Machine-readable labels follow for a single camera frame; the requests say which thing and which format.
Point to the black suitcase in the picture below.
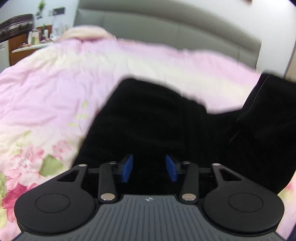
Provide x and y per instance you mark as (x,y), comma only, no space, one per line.
(16,26)

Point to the white bottle on table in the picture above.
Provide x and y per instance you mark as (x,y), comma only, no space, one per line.
(30,39)

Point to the pink pillow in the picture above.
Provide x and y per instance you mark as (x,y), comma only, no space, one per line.
(85,33)

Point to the black pants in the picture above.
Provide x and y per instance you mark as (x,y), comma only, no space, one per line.
(151,122)

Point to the grey upholstered headboard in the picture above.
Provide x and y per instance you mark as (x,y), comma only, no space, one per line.
(171,23)

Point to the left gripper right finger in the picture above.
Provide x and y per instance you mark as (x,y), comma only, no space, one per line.
(217,183)

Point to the pink floral bed sheet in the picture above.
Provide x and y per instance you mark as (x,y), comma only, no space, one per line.
(49,101)

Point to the wooden side table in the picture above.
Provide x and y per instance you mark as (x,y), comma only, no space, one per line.
(18,48)

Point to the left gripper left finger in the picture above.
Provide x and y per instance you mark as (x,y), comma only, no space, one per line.
(84,184)

